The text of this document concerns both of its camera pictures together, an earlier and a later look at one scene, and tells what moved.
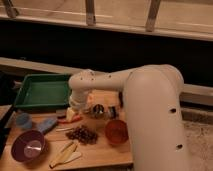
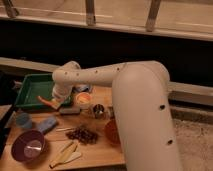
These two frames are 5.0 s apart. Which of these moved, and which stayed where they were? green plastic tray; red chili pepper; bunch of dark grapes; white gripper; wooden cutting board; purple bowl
Moved: white gripper; red chili pepper
Stayed: purple bowl; bunch of dark grapes; wooden cutting board; green plastic tray
